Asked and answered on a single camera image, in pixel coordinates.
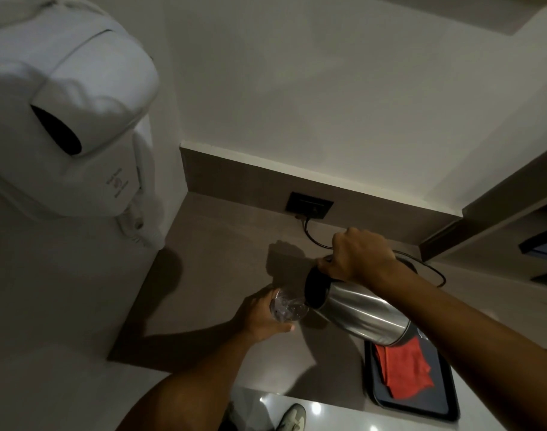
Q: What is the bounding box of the person's left hand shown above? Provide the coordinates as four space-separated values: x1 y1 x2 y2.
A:
232 286 296 343

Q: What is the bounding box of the person's right hand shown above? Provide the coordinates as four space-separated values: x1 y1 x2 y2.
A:
317 227 398 286

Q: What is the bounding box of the clear drinking glass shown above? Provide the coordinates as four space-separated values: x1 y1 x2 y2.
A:
270 288 309 322

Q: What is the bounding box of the stainless steel electric kettle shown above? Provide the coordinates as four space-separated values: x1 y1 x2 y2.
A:
303 257 419 347

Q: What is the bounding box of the person's left forearm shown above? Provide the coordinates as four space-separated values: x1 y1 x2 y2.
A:
116 330 256 431

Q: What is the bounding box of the person's right forearm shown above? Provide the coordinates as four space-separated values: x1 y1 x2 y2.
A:
372 262 547 431

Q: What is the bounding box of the person's white shoe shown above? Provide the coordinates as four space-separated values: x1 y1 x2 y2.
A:
277 404 307 431

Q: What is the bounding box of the red cloth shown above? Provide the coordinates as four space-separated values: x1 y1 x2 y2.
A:
374 336 435 399

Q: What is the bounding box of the black serving tray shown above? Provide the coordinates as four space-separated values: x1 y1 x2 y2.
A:
364 339 460 422

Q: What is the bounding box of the black power cable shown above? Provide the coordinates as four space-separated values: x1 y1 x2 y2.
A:
303 215 447 289

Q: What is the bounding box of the black wall socket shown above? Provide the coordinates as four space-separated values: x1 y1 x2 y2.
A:
285 192 335 220

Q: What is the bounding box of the white wall-mounted hair dryer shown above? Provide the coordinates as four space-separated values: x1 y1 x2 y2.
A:
0 0 166 250

